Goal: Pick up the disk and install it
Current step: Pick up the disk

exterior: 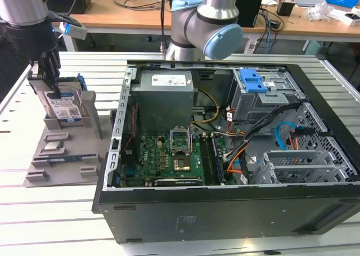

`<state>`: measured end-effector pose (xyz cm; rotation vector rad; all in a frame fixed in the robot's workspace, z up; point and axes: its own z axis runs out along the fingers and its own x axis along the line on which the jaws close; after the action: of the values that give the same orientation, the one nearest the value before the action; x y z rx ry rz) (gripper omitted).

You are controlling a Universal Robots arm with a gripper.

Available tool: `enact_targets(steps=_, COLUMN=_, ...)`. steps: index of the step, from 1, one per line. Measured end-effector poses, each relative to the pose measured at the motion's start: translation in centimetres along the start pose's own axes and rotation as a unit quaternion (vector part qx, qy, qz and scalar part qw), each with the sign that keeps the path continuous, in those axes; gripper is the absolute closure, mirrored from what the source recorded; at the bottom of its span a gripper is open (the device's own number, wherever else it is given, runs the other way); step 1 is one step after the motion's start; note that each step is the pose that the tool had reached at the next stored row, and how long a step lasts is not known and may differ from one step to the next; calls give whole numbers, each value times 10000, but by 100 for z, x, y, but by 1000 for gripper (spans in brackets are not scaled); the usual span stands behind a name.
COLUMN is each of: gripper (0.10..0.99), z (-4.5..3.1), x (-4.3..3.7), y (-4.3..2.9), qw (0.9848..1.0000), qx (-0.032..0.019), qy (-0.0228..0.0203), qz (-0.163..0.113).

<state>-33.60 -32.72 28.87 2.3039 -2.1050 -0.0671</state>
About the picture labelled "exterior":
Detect hard disk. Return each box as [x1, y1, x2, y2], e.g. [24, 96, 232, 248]
[33, 73, 87, 124]

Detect blue data wire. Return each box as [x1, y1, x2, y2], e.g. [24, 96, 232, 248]
[274, 122, 296, 150]

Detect grey metal disk bay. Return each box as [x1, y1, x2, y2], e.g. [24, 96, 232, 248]
[249, 150, 352, 185]

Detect large black box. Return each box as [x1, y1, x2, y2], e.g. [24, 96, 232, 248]
[44, 0, 92, 15]

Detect silver CPU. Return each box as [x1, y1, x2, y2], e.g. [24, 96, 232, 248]
[42, 140, 64, 152]

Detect grey parts rack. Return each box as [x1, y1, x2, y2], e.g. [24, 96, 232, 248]
[21, 91, 118, 188]

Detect RAM stick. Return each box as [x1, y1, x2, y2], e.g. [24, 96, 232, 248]
[47, 157, 85, 164]
[210, 134, 227, 183]

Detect black case fan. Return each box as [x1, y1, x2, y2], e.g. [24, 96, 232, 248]
[123, 102, 141, 158]

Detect grey power supply unit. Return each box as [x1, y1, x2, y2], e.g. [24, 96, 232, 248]
[130, 70, 199, 130]

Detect green motherboard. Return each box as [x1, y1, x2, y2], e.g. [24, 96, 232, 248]
[120, 133, 234, 188]

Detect metal socket cover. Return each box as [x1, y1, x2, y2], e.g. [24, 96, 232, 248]
[168, 125, 192, 155]

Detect metal locking lever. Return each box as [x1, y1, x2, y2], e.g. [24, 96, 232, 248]
[188, 125, 197, 154]

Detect CPU socket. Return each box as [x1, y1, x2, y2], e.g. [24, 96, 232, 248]
[172, 156, 192, 173]

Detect black graphics card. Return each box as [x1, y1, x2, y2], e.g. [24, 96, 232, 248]
[154, 178, 204, 187]

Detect black RAM slot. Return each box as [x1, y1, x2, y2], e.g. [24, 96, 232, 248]
[200, 134, 217, 185]

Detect black computer tower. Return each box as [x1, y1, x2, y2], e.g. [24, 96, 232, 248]
[235, 0, 263, 28]

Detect blue plastic drive latch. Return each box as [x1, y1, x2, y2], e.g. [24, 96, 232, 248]
[240, 67, 268, 93]

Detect grey metal drive cage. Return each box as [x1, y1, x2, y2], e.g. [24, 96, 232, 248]
[231, 68, 308, 123]

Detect small black box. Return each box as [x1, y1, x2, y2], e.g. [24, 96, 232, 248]
[276, 0, 296, 17]

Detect black open PC case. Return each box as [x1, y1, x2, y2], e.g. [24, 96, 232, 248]
[92, 59, 360, 244]

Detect wooden top desk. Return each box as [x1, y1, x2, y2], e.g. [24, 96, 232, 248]
[57, 0, 360, 54]

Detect grey flat box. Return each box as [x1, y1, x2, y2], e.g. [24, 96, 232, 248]
[295, 0, 327, 8]

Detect clear plastic bag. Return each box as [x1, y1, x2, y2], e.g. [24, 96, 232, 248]
[305, 1, 337, 22]

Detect white cardboard box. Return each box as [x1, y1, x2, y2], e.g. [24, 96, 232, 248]
[330, 9, 360, 28]

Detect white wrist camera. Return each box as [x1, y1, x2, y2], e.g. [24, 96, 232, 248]
[58, 21, 88, 40]

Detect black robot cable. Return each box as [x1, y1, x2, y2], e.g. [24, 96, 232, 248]
[159, 0, 169, 54]

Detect yellow and black wires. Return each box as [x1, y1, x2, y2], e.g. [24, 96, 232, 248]
[190, 88, 221, 125]

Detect wire bundle with white connector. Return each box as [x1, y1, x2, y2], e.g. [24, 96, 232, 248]
[223, 106, 247, 138]

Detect orange wire bundle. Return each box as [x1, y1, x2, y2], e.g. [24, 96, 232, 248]
[224, 149, 248, 174]

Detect black cable bundle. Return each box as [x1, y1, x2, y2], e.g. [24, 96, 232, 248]
[224, 101, 304, 163]

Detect multicoloured power wire black connectors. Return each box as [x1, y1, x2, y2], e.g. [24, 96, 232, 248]
[289, 128, 315, 150]

